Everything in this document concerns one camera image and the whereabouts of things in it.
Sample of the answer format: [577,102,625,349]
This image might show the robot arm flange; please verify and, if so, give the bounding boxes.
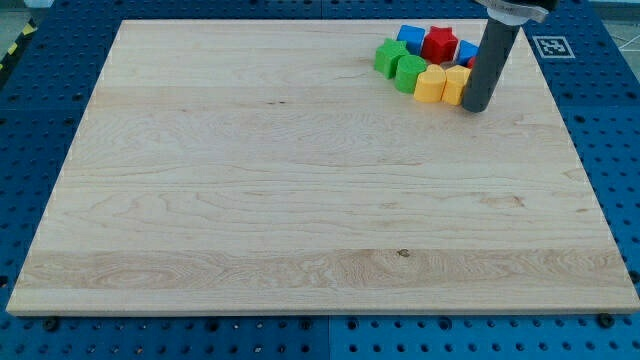
[475,0,559,26]

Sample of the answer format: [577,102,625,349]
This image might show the green star block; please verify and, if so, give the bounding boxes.
[374,38,410,79]

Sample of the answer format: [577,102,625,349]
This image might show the red star block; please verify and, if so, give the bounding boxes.
[420,26,458,64]

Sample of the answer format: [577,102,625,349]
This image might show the large wooden board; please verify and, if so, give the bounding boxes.
[7,20,639,317]

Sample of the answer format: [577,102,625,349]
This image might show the green cylinder block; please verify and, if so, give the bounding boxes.
[394,55,427,94]

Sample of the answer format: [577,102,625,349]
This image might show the yellow heart block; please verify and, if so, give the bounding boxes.
[413,64,446,103]

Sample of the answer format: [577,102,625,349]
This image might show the blue cube block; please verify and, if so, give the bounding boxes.
[396,24,426,55]

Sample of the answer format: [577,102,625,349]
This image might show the yellow pentagon block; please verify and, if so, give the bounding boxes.
[441,65,471,105]

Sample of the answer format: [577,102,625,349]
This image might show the small red block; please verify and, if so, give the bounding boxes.
[466,57,476,69]

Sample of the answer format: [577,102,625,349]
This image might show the blue block behind rod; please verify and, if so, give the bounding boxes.
[455,40,479,66]

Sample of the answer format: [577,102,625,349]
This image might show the grey cylindrical pointer rod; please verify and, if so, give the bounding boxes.
[462,18,520,113]

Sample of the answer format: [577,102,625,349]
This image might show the white fiducial marker tag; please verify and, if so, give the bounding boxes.
[533,36,575,59]

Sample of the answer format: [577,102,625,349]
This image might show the black bolt front left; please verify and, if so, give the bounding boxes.
[42,317,60,332]

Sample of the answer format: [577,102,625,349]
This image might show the black bolt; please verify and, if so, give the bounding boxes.
[42,317,60,332]
[597,313,615,329]

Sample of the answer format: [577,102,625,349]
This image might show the black bolt front right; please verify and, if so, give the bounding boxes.
[597,313,615,329]

